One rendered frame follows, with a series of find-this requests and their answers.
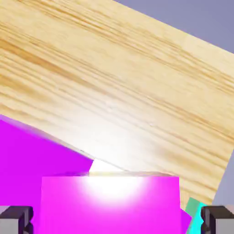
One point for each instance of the small magenta cube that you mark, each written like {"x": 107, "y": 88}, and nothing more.
{"x": 109, "y": 215}

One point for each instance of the small cyan cube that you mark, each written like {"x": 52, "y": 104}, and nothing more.
{"x": 196, "y": 217}

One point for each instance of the large purple box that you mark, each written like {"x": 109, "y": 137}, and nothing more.
{"x": 27, "y": 164}

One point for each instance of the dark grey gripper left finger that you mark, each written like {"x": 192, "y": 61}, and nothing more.
{"x": 12, "y": 221}

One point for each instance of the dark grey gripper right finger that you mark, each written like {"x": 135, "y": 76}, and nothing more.
{"x": 219, "y": 221}

